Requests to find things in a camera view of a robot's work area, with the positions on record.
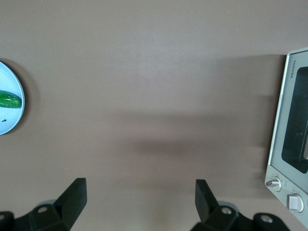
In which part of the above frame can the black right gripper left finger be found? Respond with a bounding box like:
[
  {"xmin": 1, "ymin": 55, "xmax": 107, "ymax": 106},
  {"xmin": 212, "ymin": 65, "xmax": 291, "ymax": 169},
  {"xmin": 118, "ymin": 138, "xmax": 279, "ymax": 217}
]
[{"xmin": 0, "ymin": 178, "xmax": 88, "ymax": 231}]

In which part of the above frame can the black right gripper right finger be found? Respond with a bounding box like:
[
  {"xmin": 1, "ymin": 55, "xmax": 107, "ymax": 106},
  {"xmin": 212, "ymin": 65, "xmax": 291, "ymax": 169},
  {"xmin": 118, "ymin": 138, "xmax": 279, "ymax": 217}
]
[{"xmin": 191, "ymin": 179, "xmax": 289, "ymax": 231}]

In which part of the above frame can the glass oven door with handle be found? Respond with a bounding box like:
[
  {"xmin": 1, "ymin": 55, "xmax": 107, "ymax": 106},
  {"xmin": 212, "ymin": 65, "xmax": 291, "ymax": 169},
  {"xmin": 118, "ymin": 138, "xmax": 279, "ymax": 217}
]
[{"xmin": 268, "ymin": 47, "xmax": 308, "ymax": 174}]

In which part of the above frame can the silver toaster oven body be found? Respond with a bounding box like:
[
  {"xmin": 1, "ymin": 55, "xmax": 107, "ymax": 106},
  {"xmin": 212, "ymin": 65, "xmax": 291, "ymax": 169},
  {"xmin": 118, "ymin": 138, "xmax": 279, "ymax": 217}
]
[{"xmin": 264, "ymin": 47, "xmax": 308, "ymax": 218}]

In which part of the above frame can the silver knob with narrow grip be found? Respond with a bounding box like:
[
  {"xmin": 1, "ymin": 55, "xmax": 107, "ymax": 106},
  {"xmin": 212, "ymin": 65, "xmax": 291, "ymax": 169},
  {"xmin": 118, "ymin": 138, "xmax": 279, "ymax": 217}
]
[{"xmin": 265, "ymin": 176, "xmax": 282, "ymax": 193}]

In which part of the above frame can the silver knob with wide grip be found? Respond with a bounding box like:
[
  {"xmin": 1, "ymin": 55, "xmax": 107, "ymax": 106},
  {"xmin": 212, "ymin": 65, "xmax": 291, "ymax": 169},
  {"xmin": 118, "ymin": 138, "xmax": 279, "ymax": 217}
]
[{"xmin": 286, "ymin": 193, "xmax": 305, "ymax": 213}]

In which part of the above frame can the green cucumber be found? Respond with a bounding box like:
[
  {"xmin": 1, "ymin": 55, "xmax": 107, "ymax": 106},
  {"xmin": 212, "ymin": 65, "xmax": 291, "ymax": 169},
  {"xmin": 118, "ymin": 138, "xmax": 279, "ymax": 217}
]
[{"xmin": 0, "ymin": 90, "xmax": 22, "ymax": 110}]

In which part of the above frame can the light blue round plate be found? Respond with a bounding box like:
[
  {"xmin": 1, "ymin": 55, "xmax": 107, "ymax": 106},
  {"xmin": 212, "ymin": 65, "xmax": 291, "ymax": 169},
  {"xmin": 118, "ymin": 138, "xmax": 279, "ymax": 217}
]
[{"xmin": 0, "ymin": 59, "xmax": 26, "ymax": 136}]

